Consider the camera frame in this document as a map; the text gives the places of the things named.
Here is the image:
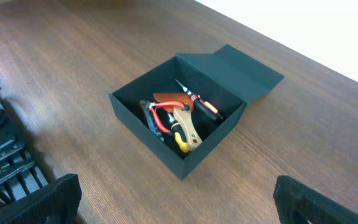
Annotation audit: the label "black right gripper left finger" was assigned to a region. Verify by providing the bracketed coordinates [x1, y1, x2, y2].
[0, 174, 82, 224]

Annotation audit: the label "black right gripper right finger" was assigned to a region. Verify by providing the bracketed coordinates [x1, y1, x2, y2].
[273, 175, 358, 224]

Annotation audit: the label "orange black needle-nose pliers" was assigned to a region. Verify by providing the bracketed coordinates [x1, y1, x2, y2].
[175, 80, 223, 121]

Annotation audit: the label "red black diagonal cutters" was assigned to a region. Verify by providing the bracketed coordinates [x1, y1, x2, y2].
[146, 100, 190, 134]

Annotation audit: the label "yellow black screwdriver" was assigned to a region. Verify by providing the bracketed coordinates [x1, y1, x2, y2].
[167, 113, 190, 154]

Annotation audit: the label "orange scraper with wooden handle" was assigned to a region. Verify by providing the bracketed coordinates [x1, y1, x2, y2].
[154, 93, 202, 152]

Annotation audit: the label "black open storage box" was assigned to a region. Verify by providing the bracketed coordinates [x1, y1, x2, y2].
[109, 45, 284, 180]

